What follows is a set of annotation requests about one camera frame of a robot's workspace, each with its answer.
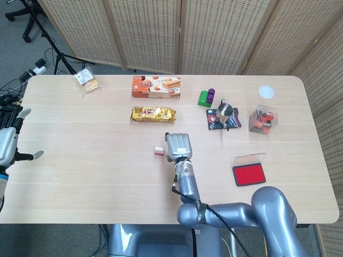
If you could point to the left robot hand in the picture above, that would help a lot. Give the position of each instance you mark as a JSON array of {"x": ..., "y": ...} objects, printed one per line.
[{"x": 6, "y": 144}]

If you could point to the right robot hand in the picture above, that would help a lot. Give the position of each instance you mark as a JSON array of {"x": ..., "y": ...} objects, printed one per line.
[{"x": 178, "y": 146}]

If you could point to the small red white stamp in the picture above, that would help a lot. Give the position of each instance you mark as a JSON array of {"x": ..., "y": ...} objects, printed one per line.
[{"x": 159, "y": 151}]

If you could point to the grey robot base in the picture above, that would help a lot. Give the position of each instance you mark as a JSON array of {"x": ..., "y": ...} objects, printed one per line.
[{"x": 150, "y": 241}]

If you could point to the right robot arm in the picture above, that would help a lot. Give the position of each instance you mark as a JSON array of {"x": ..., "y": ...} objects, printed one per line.
[{"x": 270, "y": 208}]

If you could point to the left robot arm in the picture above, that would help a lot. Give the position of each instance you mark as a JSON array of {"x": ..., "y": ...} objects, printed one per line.
[{"x": 2, "y": 184}]

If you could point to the gold foil snack packet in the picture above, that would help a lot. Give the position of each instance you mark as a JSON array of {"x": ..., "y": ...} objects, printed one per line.
[{"x": 152, "y": 114}]

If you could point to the green toy block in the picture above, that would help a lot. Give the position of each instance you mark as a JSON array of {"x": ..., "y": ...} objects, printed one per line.
[{"x": 202, "y": 98}]

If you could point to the stainless steel mug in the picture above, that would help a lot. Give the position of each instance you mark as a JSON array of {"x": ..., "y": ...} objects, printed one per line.
[{"x": 224, "y": 111}]

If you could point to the purple toy block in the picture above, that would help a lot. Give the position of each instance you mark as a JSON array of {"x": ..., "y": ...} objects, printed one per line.
[{"x": 211, "y": 95}]

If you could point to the orange egg roll box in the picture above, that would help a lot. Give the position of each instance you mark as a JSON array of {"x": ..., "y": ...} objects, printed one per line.
[{"x": 155, "y": 87}]

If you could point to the dark patterned cloth coaster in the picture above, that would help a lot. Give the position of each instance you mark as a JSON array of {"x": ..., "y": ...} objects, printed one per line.
[{"x": 237, "y": 119}]

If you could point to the black power adapter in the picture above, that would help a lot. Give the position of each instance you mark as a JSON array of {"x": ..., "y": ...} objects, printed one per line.
[
  {"x": 24, "y": 76},
  {"x": 40, "y": 63}
]

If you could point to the red ink pad clear lid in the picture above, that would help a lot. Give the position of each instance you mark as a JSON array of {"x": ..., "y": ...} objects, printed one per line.
[{"x": 249, "y": 174}]

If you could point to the white power strip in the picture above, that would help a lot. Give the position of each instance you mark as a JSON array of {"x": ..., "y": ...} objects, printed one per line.
[{"x": 37, "y": 71}]

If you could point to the clear box with red items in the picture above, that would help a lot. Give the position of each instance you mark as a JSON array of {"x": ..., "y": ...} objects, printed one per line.
[{"x": 264, "y": 120}]

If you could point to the bread in clear wrapper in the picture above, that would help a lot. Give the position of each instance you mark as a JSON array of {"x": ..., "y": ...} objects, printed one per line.
[{"x": 87, "y": 80}]

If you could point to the black tripod stand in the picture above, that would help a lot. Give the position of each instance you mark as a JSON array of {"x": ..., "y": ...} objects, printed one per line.
[{"x": 59, "y": 55}]

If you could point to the white round lid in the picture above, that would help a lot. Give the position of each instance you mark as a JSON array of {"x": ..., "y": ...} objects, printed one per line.
[{"x": 266, "y": 91}]

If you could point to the metal table leg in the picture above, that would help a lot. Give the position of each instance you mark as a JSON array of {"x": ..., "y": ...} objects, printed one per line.
[{"x": 233, "y": 243}]

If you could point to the black office chair base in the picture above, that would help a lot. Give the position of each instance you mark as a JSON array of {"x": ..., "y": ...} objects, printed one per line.
[{"x": 27, "y": 32}]

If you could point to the wicker folding screen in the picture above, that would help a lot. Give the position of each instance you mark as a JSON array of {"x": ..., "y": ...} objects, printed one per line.
[{"x": 150, "y": 32}]

